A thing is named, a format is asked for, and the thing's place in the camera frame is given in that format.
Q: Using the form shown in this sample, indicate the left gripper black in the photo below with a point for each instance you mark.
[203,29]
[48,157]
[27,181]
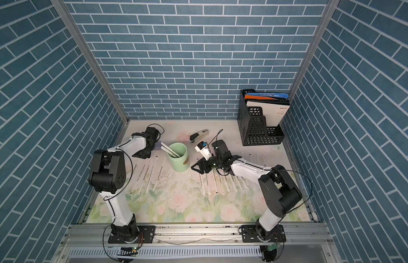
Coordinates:
[145,156]

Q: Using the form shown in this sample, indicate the thirteenth straw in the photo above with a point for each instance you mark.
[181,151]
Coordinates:
[151,172]

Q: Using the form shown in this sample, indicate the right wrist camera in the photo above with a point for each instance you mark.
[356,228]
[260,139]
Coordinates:
[203,148]

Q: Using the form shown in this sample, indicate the wrapped straws in cup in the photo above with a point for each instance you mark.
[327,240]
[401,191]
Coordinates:
[167,149]

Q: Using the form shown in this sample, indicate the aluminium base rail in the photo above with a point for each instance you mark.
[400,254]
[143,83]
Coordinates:
[96,235]

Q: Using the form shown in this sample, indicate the fifteenth straw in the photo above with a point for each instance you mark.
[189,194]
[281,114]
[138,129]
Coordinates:
[134,168]

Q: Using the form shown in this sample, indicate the white vented cable duct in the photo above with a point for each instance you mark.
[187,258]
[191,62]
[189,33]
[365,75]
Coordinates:
[168,252]

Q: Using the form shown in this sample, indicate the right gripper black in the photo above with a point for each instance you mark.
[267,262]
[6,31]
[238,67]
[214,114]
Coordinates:
[202,163]

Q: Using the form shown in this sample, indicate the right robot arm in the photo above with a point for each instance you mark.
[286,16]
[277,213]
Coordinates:
[279,190]

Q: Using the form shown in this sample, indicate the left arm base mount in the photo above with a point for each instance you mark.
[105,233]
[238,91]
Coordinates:
[144,234]

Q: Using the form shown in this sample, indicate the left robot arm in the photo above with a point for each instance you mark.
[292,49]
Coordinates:
[108,178]

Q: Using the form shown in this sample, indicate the eleventh straw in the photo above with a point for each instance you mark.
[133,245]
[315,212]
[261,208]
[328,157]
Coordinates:
[160,171]

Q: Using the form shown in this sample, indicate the blue folder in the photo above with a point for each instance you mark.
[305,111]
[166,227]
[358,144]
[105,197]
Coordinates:
[282,96]

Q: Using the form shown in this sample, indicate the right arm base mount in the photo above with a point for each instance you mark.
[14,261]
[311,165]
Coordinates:
[253,234]

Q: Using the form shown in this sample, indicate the black mesh file holder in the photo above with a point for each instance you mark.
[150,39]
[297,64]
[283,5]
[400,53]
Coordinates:
[253,126]

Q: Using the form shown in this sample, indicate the green cylindrical cup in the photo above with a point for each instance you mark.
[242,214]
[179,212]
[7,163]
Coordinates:
[181,162]

